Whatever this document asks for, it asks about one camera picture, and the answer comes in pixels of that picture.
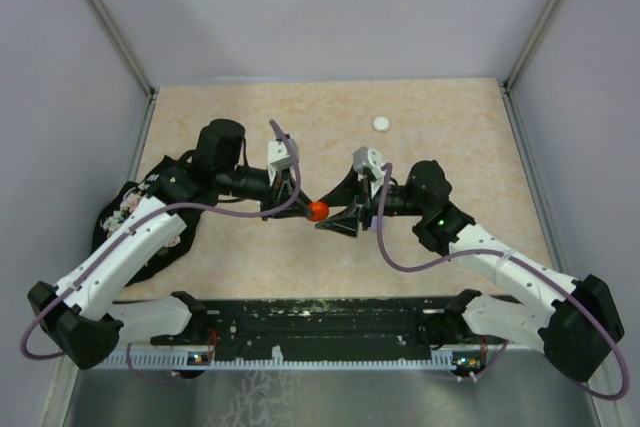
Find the aluminium frame corner post right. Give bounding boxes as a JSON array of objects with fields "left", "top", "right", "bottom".
[{"left": 499, "top": 0, "right": 591, "bottom": 94}]

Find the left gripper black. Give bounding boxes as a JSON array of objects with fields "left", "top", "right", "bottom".
[{"left": 217, "top": 164, "right": 314, "bottom": 221}]

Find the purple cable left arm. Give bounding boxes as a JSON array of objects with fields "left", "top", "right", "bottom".
[{"left": 19, "top": 119, "right": 303, "bottom": 386}]

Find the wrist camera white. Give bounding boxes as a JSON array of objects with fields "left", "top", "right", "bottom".
[
  {"left": 352, "top": 146, "right": 384, "bottom": 180},
  {"left": 267, "top": 138, "right": 299, "bottom": 176}
]

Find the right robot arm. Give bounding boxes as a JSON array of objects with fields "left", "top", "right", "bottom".
[{"left": 317, "top": 160, "right": 624, "bottom": 383}]

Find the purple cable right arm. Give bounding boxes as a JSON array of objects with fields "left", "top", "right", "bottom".
[{"left": 374, "top": 161, "right": 629, "bottom": 402}]

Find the aluminium frame corner post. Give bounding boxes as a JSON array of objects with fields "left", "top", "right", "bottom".
[
  {"left": 499, "top": 0, "right": 591, "bottom": 94},
  {"left": 53, "top": 0, "right": 160, "bottom": 103}
]

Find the aluminium frame corner post left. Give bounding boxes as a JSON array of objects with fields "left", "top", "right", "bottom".
[{"left": 53, "top": 0, "right": 160, "bottom": 103}]

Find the white slotted cable duct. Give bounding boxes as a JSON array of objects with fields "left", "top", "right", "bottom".
[{"left": 130, "top": 347, "right": 479, "bottom": 370}]

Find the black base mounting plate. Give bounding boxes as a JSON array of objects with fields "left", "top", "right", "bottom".
[{"left": 151, "top": 296, "right": 481, "bottom": 362}]

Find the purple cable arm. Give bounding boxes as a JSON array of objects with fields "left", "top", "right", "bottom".
[
  {"left": 19, "top": 119, "right": 303, "bottom": 386},
  {"left": 374, "top": 161, "right": 629, "bottom": 402}
]

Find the black floral printed cloth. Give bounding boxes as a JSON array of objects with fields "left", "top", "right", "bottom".
[{"left": 91, "top": 154, "right": 201, "bottom": 288}]

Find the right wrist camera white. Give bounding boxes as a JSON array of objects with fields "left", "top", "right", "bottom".
[{"left": 352, "top": 146, "right": 384, "bottom": 180}]

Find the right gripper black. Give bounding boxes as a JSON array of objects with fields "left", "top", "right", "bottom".
[{"left": 316, "top": 164, "right": 428, "bottom": 237}]

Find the orange earbud charging case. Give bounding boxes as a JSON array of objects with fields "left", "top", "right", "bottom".
[{"left": 308, "top": 201, "right": 330, "bottom": 222}]

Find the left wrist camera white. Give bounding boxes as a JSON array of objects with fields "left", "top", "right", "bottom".
[{"left": 267, "top": 138, "right": 299, "bottom": 176}]

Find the white earbud charging case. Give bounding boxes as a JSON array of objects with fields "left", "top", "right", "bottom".
[{"left": 372, "top": 116, "right": 391, "bottom": 132}]

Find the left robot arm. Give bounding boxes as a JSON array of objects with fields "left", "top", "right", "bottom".
[{"left": 19, "top": 119, "right": 305, "bottom": 370}]

